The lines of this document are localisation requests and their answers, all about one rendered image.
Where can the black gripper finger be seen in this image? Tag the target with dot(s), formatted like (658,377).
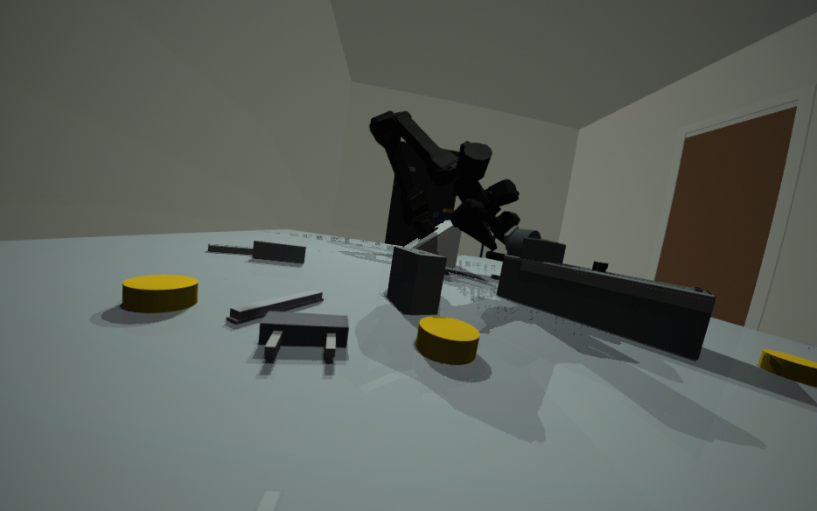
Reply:
(500,234)
(477,228)

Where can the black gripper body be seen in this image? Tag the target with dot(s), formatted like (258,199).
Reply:
(471,203)

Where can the yellow short cylinder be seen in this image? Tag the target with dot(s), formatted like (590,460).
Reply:
(789,366)
(161,293)
(447,340)

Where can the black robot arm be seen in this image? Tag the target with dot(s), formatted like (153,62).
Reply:
(442,166)

